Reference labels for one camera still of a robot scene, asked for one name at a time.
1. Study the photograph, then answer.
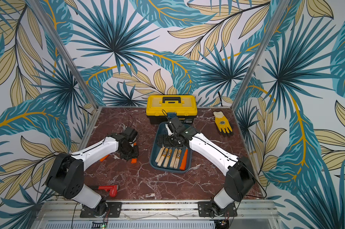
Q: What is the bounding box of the teal plastic tray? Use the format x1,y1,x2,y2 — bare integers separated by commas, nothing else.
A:
150,122,192,174

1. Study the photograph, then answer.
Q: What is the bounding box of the wooden handle sickle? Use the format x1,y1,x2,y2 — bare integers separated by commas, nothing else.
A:
173,149,182,169
169,148,178,168
163,148,173,168
155,147,165,163
157,148,169,167

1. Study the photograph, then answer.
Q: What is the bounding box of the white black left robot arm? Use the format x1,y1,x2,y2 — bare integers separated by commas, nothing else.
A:
45,127,138,215

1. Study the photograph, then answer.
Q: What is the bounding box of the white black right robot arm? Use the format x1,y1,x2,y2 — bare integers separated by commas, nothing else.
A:
157,117,256,217

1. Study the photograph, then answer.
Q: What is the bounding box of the yellow black toolbox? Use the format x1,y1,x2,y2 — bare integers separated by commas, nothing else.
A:
146,95,198,125

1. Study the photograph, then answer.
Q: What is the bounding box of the red black clamp tool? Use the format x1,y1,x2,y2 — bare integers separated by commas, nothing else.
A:
89,185,119,198

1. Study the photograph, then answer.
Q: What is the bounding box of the yellow white work glove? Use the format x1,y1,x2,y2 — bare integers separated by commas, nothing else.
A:
213,111,233,135

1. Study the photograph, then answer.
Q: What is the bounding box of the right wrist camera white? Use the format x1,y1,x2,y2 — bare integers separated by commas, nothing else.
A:
165,121,174,136

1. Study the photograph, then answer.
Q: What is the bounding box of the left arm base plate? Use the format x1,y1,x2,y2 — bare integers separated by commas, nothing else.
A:
80,201,122,219

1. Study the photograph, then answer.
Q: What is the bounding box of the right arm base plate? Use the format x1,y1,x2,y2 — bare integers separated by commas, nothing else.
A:
197,201,237,218

